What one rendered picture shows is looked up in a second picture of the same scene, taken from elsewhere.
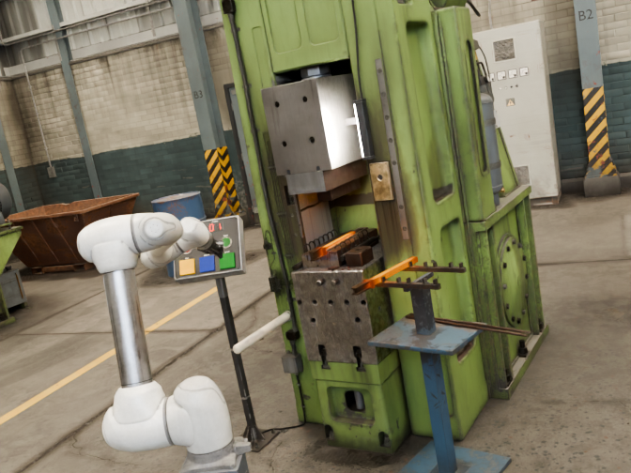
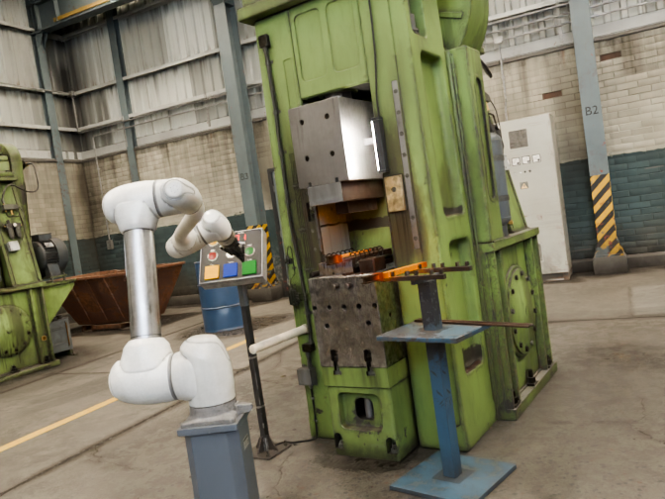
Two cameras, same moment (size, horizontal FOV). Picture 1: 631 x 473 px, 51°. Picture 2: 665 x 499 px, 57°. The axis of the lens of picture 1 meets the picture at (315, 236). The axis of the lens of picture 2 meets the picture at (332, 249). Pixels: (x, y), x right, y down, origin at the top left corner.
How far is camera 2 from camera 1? 47 cm
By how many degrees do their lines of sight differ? 8
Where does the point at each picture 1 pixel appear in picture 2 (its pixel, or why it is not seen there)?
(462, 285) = (471, 303)
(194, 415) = (198, 365)
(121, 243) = (142, 203)
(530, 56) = (541, 145)
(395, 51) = (410, 72)
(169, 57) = (221, 145)
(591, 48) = (597, 140)
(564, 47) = (573, 140)
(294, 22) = (321, 52)
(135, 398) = (142, 348)
